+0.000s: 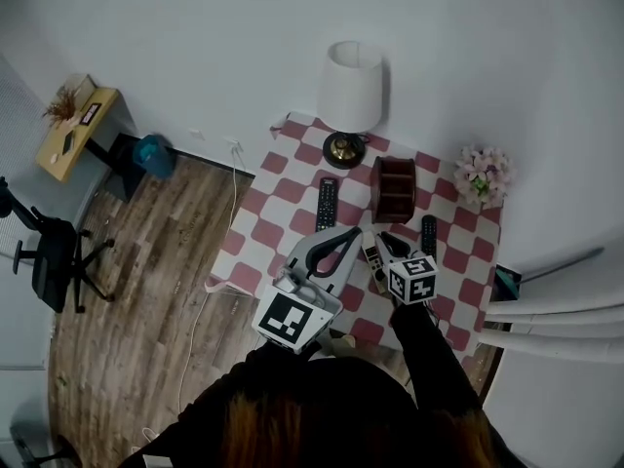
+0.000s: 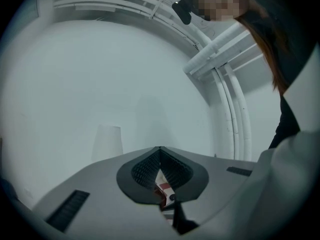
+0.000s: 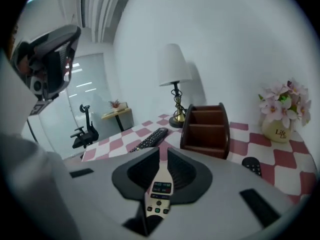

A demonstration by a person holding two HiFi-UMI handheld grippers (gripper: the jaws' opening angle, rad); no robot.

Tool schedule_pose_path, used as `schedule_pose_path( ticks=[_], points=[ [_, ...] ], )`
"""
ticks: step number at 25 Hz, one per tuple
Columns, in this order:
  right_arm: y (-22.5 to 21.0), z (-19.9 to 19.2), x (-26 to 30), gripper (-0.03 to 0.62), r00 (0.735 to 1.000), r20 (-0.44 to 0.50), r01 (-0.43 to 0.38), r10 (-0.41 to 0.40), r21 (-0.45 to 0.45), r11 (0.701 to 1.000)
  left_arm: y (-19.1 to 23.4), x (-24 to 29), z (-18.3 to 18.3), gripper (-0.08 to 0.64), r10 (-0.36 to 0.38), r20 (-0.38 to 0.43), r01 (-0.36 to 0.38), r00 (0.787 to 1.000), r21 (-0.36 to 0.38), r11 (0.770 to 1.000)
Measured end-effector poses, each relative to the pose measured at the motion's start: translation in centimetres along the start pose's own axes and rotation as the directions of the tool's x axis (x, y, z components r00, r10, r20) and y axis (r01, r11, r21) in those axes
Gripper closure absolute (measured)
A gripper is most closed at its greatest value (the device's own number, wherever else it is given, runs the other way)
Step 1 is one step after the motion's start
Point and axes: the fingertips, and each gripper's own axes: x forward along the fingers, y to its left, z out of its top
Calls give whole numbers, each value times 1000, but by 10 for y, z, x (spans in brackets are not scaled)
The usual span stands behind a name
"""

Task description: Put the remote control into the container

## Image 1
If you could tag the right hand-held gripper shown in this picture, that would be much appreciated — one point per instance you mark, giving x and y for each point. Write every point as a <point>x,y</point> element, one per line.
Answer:
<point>414,281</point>

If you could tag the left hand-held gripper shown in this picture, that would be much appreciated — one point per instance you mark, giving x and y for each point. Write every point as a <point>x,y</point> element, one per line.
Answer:
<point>287,317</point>

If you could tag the silver remote control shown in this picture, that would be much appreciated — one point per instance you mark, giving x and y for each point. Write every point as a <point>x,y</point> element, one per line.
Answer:
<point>371,261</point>

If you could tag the small black remote control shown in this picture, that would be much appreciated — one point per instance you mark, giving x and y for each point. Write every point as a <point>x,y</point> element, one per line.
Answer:
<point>429,234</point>

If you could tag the large black remote control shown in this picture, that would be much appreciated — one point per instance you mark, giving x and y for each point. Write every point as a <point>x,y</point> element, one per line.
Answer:
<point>326,205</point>

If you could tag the brown wooden organizer box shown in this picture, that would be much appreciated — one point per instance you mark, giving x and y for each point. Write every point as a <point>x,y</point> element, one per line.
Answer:
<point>392,193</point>

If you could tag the person's right forearm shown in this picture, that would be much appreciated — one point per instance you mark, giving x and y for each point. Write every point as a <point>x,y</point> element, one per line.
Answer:
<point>429,354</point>

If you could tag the person's left forearm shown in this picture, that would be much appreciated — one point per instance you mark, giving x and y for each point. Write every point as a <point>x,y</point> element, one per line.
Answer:
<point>273,359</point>

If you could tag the teal box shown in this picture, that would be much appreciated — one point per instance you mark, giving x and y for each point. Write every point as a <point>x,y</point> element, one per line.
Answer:
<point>508,281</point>

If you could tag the pale rectangular box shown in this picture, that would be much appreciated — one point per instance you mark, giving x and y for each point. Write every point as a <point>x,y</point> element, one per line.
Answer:
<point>80,85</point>

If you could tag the pink checkered tablecloth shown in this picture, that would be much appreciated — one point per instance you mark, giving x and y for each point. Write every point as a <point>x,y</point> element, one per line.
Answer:
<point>292,198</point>

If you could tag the person's beige shoe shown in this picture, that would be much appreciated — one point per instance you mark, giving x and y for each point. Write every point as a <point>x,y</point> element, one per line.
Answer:
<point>343,343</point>

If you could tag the pink flower bouquet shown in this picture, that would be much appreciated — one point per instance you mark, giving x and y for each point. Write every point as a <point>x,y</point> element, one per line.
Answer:
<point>482,173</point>

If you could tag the person's black top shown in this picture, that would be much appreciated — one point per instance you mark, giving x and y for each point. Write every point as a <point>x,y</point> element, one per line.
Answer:
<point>341,383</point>

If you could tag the white table lamp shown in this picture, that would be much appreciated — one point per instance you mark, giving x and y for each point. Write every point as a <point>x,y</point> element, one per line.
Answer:
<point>348,86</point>

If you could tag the white curtains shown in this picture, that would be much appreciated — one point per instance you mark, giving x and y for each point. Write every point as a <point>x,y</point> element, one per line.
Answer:
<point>560,320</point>

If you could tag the teal trash bin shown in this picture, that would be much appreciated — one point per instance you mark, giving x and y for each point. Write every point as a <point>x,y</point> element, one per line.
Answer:
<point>153,156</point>

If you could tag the black office chair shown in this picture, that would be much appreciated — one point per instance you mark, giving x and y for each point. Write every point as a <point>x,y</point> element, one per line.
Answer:
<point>53,261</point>

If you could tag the black desk sign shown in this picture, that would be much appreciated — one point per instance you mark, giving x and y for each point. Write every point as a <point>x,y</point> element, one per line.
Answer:
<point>90,113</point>

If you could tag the black phone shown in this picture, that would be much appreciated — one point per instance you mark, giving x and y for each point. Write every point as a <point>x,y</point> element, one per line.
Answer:
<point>68,143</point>

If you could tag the yellow wooden side desk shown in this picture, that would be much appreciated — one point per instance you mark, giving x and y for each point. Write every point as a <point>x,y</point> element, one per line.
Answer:
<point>58,154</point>

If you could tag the dried brown plant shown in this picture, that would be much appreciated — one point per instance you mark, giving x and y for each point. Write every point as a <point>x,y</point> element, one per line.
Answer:
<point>61,105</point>

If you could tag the white wall socket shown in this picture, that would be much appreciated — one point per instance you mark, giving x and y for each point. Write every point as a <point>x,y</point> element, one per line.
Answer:
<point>234,144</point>

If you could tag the blank white wall plate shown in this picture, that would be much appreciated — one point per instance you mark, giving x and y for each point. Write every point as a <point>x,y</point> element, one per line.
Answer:
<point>195,133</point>

